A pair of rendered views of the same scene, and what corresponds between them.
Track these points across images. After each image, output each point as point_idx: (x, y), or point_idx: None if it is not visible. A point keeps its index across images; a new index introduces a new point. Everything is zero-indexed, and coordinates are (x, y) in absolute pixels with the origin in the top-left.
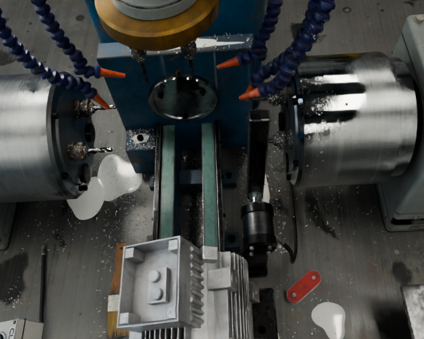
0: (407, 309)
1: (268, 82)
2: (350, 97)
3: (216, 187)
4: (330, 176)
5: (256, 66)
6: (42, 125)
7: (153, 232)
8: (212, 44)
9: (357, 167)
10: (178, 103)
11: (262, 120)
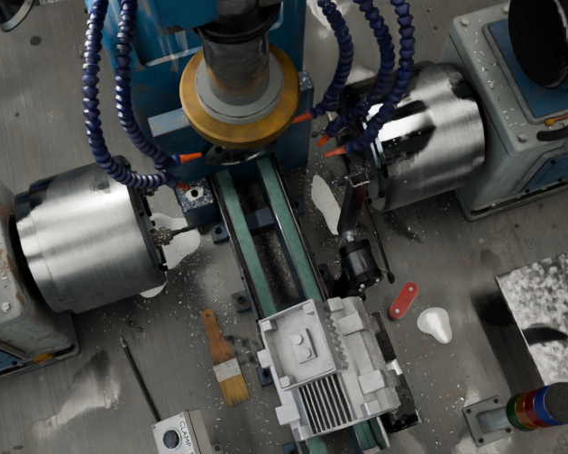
0: (504, 296)
1: (354, 140)
2: (421, 124)
3: (296, 228)
4: (414, 197)
5: None
6: (134, 227)
7: (251, 293)
8: None
9: (438, 184)
10: (234, 151)
11: (362, 183)
